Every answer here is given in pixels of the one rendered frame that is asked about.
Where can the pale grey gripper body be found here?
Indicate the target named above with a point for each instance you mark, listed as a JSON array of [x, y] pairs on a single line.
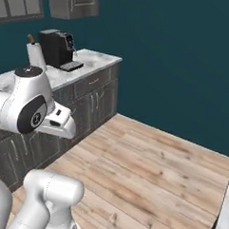
[[63, 128]]

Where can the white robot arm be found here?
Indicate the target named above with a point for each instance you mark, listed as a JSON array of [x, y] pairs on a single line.
[[28, 96]]

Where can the grey base cupboard door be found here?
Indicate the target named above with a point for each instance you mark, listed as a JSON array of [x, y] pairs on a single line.
[[83, 118], [107, 101], [38, 150], [4, 164]]

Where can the small grey drawer front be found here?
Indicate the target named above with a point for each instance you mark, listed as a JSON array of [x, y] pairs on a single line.
[[64, 92]]

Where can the white paper towel roll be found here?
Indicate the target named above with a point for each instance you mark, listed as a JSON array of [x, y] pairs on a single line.
[[36, 55]]

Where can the black coffee machine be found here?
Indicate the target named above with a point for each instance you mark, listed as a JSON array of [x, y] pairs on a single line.
[[54, 48]]

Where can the grey wall cupboard door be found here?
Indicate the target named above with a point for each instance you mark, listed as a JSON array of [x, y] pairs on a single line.
[[82, 3]]

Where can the grey glass-front wall cupboard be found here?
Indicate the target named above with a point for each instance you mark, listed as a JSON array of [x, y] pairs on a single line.
[[19, 2]]

